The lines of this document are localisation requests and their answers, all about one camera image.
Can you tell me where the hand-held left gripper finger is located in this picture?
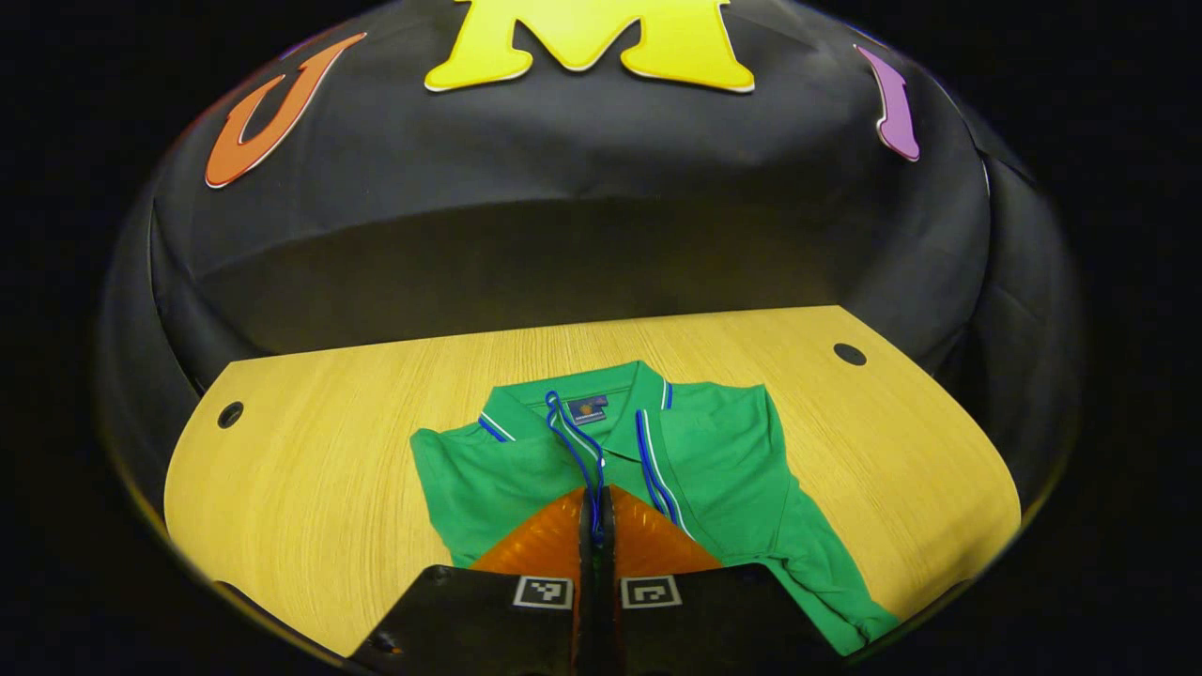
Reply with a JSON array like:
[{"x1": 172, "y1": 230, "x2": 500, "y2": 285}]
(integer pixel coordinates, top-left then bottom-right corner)
[
  {"x1": 597, "y1": 485, "x2": 846, "y2": 676},
  {"x1": 347, "y1": 485, "x2": 597, "y2": 676}
]

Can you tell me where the green polo T-shirt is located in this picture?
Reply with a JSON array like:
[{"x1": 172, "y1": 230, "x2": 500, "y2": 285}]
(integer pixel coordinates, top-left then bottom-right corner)
[{"x1": 410, "y1": 361, "x2": 902, "y2": 658}]

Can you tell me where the black backdrop cloth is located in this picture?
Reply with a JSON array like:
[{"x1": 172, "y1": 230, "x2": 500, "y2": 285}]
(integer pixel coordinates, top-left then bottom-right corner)
[{"x1": 94, "y1": 0, "x2": 1081, "y2": 489}]

